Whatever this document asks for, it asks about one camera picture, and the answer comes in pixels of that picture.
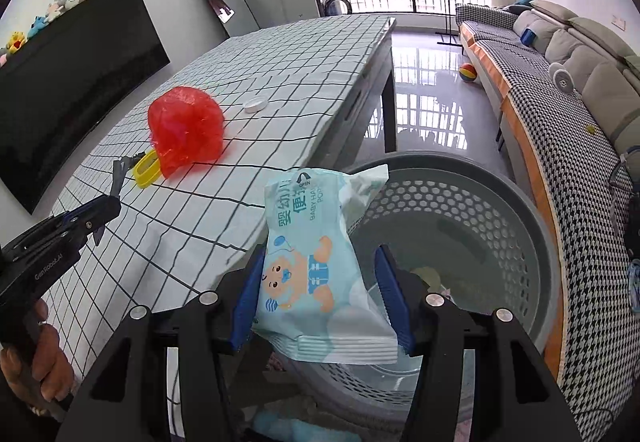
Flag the yellow plastic lid ring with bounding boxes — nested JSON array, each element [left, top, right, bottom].
[[131, 149, 164, 190]]

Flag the red plastic bag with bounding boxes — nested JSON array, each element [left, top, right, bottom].
[[148, 86, 224, 178]]

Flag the light blue baby wipes pack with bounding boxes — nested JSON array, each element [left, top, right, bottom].
[[254, 165, 398, 365]]

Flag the person's left hand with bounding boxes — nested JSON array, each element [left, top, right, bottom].
[[1, 299, 75, 415]]

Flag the white black-grid tablecloth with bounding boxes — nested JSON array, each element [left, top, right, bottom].
[[44, 14, 394, 378]]

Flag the black flat television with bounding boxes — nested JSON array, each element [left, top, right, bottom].
[[0, 0, 169, 213]]

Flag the grey perforated laundry basket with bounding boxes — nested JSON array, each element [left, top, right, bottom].
[[282, 152, 559, 433]]

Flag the yellow plush toy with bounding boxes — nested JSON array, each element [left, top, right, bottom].
[[6, 31, 26, 54]]

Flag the white round cap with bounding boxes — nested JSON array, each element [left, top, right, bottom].
[[243, 98, 269, 113]]

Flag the blue plush toy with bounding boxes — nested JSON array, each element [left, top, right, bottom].
[[26, 16, 48, 40]]

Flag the white grey plush toy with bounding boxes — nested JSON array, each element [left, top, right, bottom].
[[46, 0, 80, 23]]

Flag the grey low cabinet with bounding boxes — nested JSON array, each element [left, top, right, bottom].
[[280, 0, 320, 23]]

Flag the houndstooth covered grey sofa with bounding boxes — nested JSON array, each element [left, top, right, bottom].
[[456, 0, 639, 441]]

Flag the small white fan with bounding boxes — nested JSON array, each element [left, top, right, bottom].
[[548, 62, 575, 95]]

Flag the colourful toy ball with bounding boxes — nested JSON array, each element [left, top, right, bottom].
[[459, 62, 477, 83]]

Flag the black hoop by cabinet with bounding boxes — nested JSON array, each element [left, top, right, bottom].
[[323, 0, 352, 17]]

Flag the blue cylinder on sofa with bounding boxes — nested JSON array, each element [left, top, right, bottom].
[[521, 28, 537, 47]]

